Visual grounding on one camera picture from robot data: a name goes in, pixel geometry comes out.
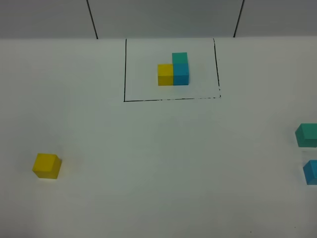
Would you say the yellow template cube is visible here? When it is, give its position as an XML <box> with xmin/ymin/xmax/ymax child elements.
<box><xmin>158</xmin><ymin>64</ymin><xmax>174</xmax><ymax>86</ymax></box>

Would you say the blue template cube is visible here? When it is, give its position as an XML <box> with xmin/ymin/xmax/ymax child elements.
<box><xmin>173</xmin><ymin>63</ymin><xmax>189</xmax><ymax>86</ymax></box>

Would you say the green template cube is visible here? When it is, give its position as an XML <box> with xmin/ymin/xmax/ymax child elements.
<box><xmin>172</xmin><ymin>52</ymin><xmax>188</xmax><ymax>64</ymax></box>

